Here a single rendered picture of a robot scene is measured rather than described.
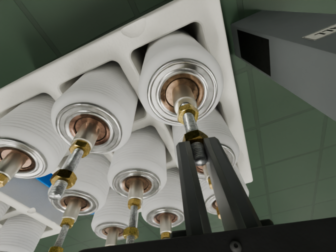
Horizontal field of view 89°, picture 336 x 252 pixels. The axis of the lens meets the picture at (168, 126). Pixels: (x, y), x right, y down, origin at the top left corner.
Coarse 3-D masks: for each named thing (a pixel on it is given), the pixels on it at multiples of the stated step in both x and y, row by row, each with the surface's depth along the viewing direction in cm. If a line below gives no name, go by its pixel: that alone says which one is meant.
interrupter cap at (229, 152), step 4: (224, 144) 23; (224, 148) 23; (228, 148) 23; (228, 152) 24; (232, 152) 24; (228, 156) 24; (232, 156) 24; (232, 160) 25; (232, 164) 25; (196, 168) 26; (200, 168) 26; (200, 172) 26; (200, 176) 27; (204, 176) 27
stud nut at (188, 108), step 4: (184, 104) 15; (188, 104) 15; (180, 108) 15; (184, 108) 14; (188, 108) 14; (192, 108) 14; (196, 108) 15; (180, 112) 14; (184, 112) 14; (192, 112) 15; (196, 112) 15; (180, 116) 15; (196, 116) 15; (180, 120) 15; (196, 120) 15
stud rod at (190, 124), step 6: (186, 102) 16; (186, 114) 14; (192, 114) 15; (186, 120) 14; (192, 120) 14; (186, 126) 13; (192, 126) 13; (186, 132) 13; (192, 144) 11; (198, 144) 11; (192, 150) 11; (198, 150) 11; (204, 150) 11; (198, 156) 10; (204, 156) 10; (198, 162) 11; (204, 162) 11
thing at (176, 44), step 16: (176, 32) 24; (160, 48) 18; (176, 48) 16; (192, 48) 16; (144, 64) 18; (160, 64) 17; (208, 64) 17; (144, 80) 18; (144, 96) 19; (208, 112) 20
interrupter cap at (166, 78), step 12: (180, 60) 16; (192, 60) 16; (156, 72) 17; (168, 72) 17; (180, 72) 17; (192, 72) 17; (204, 72) 17; (156, 84) 18; (168, 84) 18; (192, 84) 18; (204, 84) 18; (216, 84) 18; (156, 96) 18; (168, 96) 19; (204, 96) 19; (156, 108) 19; (168, 108) 19; (204, 108) 20; (168, 120) 20
